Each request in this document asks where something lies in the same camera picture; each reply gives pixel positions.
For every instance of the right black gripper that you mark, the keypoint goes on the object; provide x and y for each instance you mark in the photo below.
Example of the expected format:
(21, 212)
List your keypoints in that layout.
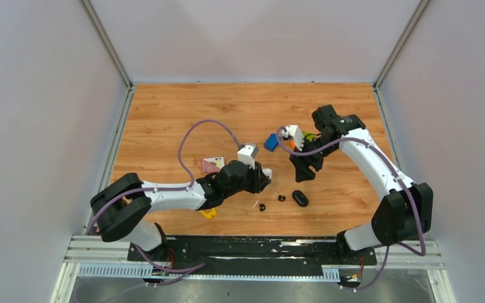
(301, 165)

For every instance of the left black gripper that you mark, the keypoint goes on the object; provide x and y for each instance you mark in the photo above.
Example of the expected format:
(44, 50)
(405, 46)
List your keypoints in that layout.
(260, 181)

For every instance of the white earbud charging case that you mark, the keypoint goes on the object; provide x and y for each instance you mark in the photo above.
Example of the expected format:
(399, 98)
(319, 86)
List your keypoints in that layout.
(268, 173)

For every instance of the black earbud case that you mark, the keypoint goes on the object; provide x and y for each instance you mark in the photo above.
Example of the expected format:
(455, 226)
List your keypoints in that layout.
(300, 198)

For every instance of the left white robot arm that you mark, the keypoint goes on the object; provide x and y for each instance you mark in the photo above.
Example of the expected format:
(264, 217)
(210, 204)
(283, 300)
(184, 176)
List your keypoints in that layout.
(120, 209)

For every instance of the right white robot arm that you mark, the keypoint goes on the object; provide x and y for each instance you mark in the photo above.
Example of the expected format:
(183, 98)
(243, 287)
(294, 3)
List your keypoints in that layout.
(405, 208)

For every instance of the pink snack packet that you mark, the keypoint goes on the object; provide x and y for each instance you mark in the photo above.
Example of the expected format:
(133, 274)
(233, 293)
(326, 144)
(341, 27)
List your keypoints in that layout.
(212, 164)

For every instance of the green toy brick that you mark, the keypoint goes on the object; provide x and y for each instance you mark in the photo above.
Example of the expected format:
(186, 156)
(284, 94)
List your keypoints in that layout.
(309, 135)

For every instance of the blue toy brick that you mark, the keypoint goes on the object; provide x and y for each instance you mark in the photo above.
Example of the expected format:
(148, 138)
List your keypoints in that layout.
(271, 143)

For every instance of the yellow triangular plastic piece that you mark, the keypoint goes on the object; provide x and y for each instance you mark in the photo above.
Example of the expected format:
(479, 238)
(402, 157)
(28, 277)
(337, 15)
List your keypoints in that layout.
(209, 214)

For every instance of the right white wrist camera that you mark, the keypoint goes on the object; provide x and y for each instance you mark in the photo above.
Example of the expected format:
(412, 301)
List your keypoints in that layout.
(294, 137)

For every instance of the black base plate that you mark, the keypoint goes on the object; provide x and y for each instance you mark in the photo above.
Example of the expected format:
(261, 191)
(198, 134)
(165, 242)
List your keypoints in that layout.
(258, 255)

